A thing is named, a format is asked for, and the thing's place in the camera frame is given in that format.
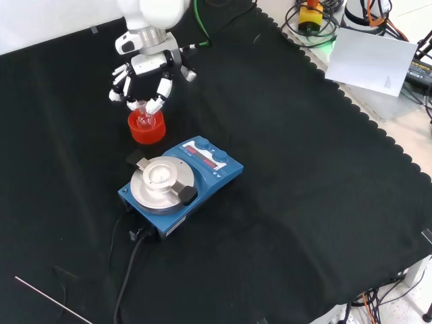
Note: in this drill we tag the blue heater with steel plate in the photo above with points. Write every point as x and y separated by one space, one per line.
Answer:
229 168

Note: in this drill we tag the white table leg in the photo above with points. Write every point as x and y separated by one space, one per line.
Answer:
415 273

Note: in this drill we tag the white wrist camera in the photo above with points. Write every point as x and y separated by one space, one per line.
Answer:
126 44

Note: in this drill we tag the black power adapter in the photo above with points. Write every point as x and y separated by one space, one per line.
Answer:
420 71

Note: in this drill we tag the pale board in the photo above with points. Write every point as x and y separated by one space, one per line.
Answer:
368 60

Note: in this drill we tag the black bench cloth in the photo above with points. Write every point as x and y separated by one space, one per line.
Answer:
287 202

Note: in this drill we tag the clear round-bottom flask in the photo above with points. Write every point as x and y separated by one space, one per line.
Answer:
145 123

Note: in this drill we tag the grey base plate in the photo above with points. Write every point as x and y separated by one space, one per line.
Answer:
381 104

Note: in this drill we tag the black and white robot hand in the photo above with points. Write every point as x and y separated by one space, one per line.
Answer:
148 65

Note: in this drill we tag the thin glass rod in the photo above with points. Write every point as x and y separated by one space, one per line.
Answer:
50 298

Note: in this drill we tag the yellow stop button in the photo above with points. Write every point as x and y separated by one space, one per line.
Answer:
310 20

